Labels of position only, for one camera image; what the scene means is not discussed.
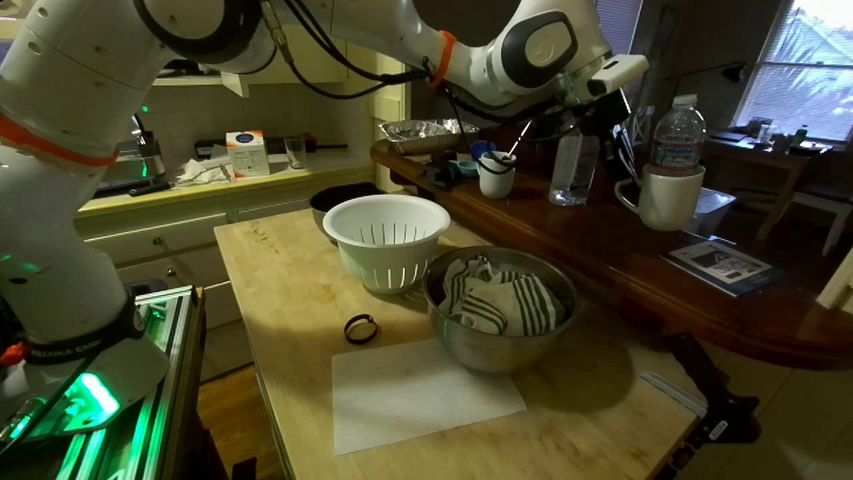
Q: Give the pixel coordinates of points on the white paper sheet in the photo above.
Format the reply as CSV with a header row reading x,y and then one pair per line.
x,y
418,401

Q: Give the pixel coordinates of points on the printed magazine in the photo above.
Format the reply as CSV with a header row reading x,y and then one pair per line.
x,y
720,265

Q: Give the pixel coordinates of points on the small teal bowl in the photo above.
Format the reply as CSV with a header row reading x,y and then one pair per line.
x,y
462,167

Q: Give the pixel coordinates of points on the black countertop appliance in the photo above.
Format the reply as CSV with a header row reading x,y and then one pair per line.
x,y
134,175

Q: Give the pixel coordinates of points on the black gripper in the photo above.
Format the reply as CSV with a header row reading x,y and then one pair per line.
x,y
610,112

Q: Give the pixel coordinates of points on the black table clamp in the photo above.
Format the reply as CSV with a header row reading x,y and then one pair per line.
x,y
723,415

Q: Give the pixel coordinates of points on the dark wooden counter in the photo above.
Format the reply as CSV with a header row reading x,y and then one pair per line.
x,y
676,301

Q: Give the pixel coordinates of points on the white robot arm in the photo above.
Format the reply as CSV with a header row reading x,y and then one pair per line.
x,y
54,248

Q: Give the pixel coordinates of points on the stainless steel bowl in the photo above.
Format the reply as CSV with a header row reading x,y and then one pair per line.
x,y
496,349

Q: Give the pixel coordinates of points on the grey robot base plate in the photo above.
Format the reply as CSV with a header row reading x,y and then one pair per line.
x,y
124,377

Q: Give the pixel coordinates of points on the aluminium foil tray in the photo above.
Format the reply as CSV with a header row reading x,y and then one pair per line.
x,y
415,133

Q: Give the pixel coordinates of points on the white chair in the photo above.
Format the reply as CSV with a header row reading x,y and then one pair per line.
x,y
823,203

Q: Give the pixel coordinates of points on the small white mug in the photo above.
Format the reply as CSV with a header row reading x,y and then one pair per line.
x,y
500,183

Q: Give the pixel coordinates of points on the large white mug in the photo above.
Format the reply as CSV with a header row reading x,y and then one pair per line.
x,y
671,201

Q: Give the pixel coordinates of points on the bright window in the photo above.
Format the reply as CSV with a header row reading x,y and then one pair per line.
x,y
801,81

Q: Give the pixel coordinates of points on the crumpled white cloth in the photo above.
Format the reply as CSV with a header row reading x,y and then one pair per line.
x,y
206,171

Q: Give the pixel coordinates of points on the dark wooden desk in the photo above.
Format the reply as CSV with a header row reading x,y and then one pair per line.
x,y
755,156

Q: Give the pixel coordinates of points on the blue round plastic bowl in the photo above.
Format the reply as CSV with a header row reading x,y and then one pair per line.
x,y
482,151

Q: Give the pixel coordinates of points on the thin white stirrer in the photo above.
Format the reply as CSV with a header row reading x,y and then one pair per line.
x,y
522,140

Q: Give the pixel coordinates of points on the cream drawer cabinet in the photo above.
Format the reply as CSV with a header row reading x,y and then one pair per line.
x,y
160,240

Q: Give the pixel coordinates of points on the clear plastic water bottle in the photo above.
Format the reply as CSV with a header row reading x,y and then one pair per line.
x,y
681,133

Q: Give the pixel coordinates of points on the black white striped cloth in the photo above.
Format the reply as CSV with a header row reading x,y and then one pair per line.
x,y
496,297

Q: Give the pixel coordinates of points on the clear plastic container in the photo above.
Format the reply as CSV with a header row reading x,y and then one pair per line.
x,y
719,209

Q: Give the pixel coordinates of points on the clear soap pump bottle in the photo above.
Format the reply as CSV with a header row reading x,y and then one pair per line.
x,y
575,175

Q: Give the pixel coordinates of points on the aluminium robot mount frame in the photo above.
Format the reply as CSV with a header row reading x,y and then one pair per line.
x,y
176,373

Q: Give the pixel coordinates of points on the white plastic colander bowl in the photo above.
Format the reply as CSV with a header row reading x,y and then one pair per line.
x,y
383,227

